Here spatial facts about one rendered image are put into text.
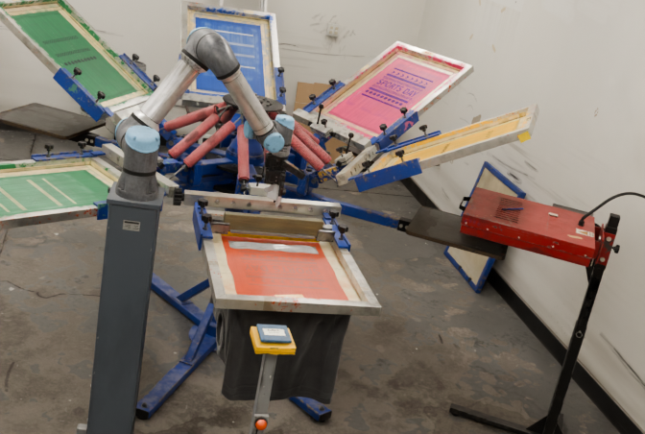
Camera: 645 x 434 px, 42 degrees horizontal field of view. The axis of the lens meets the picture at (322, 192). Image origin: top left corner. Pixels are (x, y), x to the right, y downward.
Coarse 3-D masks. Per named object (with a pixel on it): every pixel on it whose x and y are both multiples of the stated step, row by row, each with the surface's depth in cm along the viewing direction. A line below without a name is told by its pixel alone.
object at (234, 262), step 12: (240, 240) 337; (252, 240) 340; (264, 240) 342; (228, 252) 325; (228, 264) 314; (240, 264) 316; (240, 276) 307; (240, 288) 298; (252, 288) 299; (264, 288) 301; (276, 288) 303; (288, 288) 304
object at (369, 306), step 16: (208, 240) 323; (208, 256) 309; (208, 272) 301; (352, 272) 319; (224, 288) 288; (368, 288) 308; (224, 304) 282; (240, 304) 283; (256, 304) 284; (272, 304) 286; (288, 304) 287; (304, 304) 288; (320, 304) 290; (336, 304) 291; (352, 304) 293; (368, 304) 295
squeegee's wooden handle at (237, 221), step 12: (228, 216) 334; (240, 216) 335; (252, 216) 336; (264, 216) 338; (276, 216) 340; (228, 228) 336; (240, 228) 337; (252, 228) 338; (264, 228) 339; (276, 228) 340; (288, 228) 341; (300, 228) 342; (312, 228) 344
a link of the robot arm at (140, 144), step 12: (132, 132) 289; (144, 132) 292; (156, 132) 294; (132, 144) 287; (144, 144) 287; (156, 144) 291; (132, 156) 288; (144, 156) 288; (156, 156) 293; (132, 168) 290; (144, 168) 290
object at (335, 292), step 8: (272, 240) 343; (280, 240) 345; (288, 240) 346; (320, 248) 344; (320, 256) 336; (320, 264) 329; (328, 264) 330; (328, 272) 324; (328, 280) 316; (336, 280) 318; (296, 288) 305; (336, 288) 311; (304, 296) 301; (312, 296) 302; (320, 296) 303; (328, 296) 304; (336, 296) 305; (344, 296) 306
